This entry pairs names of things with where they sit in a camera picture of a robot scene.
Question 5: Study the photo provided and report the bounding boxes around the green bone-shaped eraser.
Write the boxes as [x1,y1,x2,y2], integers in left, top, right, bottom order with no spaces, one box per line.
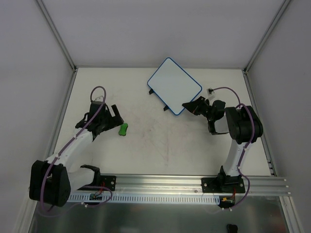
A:
[119,123,128,136]

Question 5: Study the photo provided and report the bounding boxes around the blue-framed whiteboard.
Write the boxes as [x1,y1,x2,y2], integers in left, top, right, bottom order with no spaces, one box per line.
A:
[147,57,203,116]

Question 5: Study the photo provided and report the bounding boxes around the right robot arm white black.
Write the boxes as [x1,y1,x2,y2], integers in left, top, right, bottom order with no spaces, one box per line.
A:
[182,97,263,192]

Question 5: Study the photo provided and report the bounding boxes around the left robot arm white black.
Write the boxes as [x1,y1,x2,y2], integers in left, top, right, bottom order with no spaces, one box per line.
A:
[29,100,124,207]

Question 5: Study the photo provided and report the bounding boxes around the small black object bottom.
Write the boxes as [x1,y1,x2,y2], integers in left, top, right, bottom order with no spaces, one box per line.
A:
[227,224,238,233]

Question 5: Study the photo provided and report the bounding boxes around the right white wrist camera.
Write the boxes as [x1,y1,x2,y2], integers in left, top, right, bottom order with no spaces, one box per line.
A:
[207,88,215,100]

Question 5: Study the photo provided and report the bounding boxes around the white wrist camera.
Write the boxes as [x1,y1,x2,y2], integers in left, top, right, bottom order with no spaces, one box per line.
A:
[92,96,104,105]
[207,88,215,100]

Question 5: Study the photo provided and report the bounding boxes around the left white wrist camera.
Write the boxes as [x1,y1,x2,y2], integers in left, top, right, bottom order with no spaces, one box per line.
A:
[92,96,104,105]

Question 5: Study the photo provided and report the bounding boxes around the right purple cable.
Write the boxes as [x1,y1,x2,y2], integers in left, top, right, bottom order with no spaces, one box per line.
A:
[210,86,258,212]

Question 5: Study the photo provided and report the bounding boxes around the purple cable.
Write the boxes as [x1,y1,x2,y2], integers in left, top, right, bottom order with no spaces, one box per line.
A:
[36,86,114,216]
[210,86,258,212]

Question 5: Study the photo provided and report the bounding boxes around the right aluminium frame post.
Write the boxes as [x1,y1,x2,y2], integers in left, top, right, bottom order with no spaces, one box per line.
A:
[243,0,292,74]

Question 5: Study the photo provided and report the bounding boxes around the aluminium frame post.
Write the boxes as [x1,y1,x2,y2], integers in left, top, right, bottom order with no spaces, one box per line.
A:
[243,0,292,74]
[35,0,76,72]

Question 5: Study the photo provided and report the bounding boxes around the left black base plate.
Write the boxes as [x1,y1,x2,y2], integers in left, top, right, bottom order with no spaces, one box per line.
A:
[98,175,117,192]

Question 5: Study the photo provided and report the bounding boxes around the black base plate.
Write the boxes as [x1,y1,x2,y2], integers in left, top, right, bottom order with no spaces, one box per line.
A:
[98,175,117,192]
[201,176,245,194]

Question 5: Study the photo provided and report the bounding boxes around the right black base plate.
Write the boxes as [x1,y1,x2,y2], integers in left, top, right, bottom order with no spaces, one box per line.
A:
[201,176,245,194]

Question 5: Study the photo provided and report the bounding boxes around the white slotted cable duct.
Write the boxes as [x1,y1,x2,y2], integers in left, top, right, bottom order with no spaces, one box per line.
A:
[68,192,220,205]

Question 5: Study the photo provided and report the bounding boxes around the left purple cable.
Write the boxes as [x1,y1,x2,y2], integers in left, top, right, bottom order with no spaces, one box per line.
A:
[36,86,114,216]

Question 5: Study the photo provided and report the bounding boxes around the aluminium front rail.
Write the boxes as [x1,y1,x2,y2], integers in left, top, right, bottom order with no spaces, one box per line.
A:
[113,174,292,197]

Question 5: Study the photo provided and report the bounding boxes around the left aluminium frame post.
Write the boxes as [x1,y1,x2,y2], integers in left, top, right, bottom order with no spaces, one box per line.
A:
[35,0,76,72]

